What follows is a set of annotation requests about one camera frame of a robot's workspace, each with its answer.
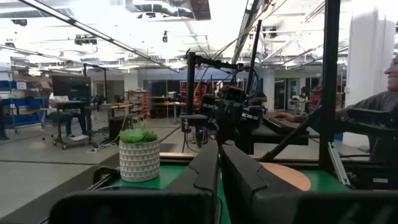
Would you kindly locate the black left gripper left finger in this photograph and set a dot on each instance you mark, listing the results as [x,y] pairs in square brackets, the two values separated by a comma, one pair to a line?
[199,199]

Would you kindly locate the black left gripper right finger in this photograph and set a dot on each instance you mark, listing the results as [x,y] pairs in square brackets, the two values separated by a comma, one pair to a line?
[248,193]

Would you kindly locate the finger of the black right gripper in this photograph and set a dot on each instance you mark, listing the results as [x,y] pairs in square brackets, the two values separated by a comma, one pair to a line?
[221,121]
[231,121]

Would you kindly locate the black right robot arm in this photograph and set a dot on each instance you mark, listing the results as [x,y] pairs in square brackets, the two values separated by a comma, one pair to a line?
[252,93]

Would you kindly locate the round wooden plate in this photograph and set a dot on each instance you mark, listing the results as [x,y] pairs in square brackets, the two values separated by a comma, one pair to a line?
[292,175]

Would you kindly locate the person's hand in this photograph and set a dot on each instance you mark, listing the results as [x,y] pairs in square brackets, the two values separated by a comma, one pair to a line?
[283,116]

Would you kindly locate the black stand with crossbar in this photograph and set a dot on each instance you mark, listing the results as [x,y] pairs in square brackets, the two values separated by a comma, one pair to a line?
[191,84]

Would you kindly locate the white patterned plant pot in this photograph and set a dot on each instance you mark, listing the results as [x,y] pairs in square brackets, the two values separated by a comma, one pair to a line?
[139,161]

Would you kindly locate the green table mat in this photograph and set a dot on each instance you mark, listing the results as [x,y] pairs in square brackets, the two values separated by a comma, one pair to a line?
[323,182]

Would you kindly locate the shelf with red bins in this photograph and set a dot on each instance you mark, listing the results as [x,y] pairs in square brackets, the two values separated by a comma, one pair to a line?
[140,101]

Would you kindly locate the green succulent plant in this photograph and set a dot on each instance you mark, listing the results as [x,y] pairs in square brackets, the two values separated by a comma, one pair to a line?
[138,135]

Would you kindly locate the person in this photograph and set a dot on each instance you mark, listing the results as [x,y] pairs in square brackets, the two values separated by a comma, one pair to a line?
[63,116]
[381,102]

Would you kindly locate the white column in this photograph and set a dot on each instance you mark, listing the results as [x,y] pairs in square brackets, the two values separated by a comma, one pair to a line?
[370,62]

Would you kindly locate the black rolling desk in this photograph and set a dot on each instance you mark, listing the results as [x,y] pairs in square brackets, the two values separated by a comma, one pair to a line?
[73,124]

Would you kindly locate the black computer monitor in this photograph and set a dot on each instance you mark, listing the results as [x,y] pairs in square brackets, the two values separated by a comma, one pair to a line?
[71,87]

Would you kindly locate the blue bin shelf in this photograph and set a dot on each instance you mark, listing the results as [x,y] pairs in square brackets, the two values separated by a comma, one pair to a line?
[23,110]

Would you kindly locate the black camera on stand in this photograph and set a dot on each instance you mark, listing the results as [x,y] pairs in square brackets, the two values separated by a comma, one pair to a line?
[196,124]

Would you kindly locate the black diagonal frame brace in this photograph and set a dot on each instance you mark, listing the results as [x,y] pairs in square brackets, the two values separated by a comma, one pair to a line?
[289,137]

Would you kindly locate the black frame post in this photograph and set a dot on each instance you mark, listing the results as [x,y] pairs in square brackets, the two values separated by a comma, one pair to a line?
[330,77]

